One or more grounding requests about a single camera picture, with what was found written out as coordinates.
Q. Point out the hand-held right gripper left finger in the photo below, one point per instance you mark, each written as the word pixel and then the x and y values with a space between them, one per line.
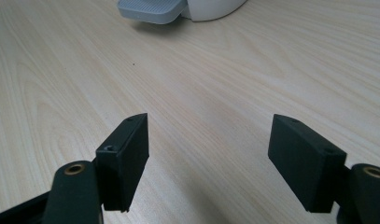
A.
pixel 123 168

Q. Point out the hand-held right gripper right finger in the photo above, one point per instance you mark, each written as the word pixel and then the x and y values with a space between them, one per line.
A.
pixel 306 168

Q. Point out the white pedal bin grey lid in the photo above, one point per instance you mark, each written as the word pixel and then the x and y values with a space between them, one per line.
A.
pixel 153 11

